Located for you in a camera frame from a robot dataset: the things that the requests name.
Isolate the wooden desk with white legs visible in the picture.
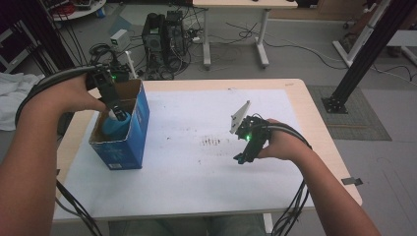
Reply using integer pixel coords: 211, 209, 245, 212
192, 0, 299, 71

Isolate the grey tape strip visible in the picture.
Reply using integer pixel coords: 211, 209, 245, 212
340, 176, 364, 187

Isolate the person's left hand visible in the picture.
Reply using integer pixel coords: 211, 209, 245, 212
35, 74, 107, 116

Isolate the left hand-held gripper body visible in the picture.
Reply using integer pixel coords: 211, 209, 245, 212
86, 51, 137, 90

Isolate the tangle of black cables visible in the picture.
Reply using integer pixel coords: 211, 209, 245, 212
131, 30, 199, 82

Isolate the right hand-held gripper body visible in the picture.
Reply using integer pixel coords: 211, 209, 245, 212
230, 100, 271, 148

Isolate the white metal stand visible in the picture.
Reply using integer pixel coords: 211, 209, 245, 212
332, 0, 391, 68

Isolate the long black floor cable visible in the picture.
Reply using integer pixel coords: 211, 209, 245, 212
225, 21, 349, 71

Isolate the person's right hand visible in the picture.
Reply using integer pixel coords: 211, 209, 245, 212
257, 119, 311, 161

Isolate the right gripper black cable bundle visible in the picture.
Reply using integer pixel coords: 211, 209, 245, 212
252, 112, 313, 236

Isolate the grey floor mat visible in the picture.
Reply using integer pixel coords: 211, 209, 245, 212
308, 85, 392, 142

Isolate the white table mat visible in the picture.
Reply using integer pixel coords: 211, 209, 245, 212
53, 88, 316, 221

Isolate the blue cardboard box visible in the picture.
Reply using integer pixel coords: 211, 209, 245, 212
89, 78, 150, 171

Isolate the round white table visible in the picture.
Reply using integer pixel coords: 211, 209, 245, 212
48, 0, 107, 23

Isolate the blue detergent bottle white cap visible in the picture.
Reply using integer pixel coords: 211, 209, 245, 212
101, 109, 132, 141

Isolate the white cloth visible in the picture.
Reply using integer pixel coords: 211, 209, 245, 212
0, 72, 45, 132

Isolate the black computer tower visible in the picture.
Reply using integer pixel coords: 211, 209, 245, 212
141, 12, 167, 72
165, 10, 189, 66

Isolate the white table leg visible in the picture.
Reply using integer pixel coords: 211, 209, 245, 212
262, 213, 274, 234

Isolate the small white box device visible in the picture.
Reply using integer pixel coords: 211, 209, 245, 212
109, 29, 132, 53

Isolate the coiled black cable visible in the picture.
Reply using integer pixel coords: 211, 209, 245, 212
89, 42, 114, 65

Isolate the black metal frame post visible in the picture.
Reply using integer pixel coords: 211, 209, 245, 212
32, 0, 77, 72
322, 0, 417, 115

